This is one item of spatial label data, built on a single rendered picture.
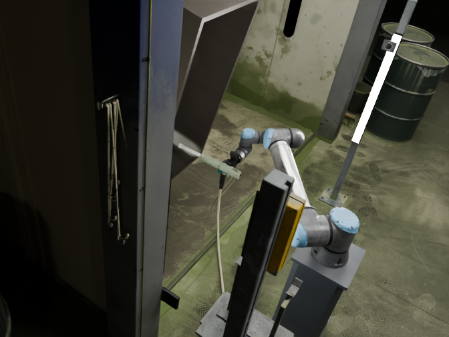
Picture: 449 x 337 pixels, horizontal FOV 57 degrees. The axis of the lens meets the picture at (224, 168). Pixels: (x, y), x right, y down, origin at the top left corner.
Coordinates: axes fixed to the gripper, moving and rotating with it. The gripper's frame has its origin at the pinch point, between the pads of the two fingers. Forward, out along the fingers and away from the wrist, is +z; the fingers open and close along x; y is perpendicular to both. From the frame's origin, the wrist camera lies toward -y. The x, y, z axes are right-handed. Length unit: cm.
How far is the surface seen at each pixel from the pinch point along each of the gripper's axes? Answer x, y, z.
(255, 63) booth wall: 59, 14, -174
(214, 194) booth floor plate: 13, 49, -21
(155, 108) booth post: -18, -115, 103
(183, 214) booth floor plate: 20, 47, 12
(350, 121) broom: -47, 60, -216
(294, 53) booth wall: 21, -11, -174
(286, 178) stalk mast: -65, -125, 118
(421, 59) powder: -84, -21, -234
